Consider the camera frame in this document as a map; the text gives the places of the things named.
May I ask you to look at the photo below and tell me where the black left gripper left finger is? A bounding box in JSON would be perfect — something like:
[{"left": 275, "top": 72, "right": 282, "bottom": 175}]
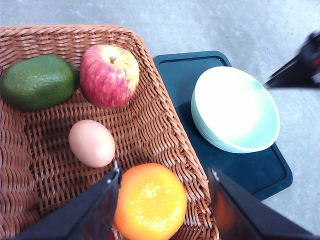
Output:
[{"left": 15, "top": 168, "right": 122, "bottom": 240}]

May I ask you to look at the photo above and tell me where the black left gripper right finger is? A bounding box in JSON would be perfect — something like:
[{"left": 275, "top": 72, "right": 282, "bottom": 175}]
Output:
[{"left": 208, "top": 166, "right": 320, "bottom": 240}]

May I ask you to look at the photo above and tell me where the beige egg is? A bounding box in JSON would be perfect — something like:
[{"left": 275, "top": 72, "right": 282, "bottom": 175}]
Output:
[{"left": 68, "top": 119, "right": 116, "bottom": 168}]

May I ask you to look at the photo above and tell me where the brown wicker basket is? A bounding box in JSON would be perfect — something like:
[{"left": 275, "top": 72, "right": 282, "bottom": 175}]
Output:
[{"left": 0, "top": 24, "right": 219, "bottom": 240}]

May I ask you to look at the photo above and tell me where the dark teal tray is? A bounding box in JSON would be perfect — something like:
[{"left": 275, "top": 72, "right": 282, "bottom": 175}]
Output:
[{"left": 154, "top": 51, "right": 293, "bottom": 201}]

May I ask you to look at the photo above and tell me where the orange tangerine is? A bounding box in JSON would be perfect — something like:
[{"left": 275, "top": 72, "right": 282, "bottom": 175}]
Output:
[{"left": 113, "top": 163, "right": 188, "bottom": 240}]

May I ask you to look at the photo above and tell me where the light green bowl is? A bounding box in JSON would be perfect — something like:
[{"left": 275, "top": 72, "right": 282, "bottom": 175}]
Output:
[{"left": 191, "top": 66, "right": 280, "bottom": 154}]

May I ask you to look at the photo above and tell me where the red yellow apple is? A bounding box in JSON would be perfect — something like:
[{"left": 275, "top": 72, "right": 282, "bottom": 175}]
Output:
[{"left": 80, "top": 44, "right": 140, "bottom": 109}]

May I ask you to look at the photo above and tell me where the green avocado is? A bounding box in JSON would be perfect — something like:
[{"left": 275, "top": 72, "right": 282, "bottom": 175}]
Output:
[{"left": 0, "top": 54, "right": 80, "bottom": 111}]

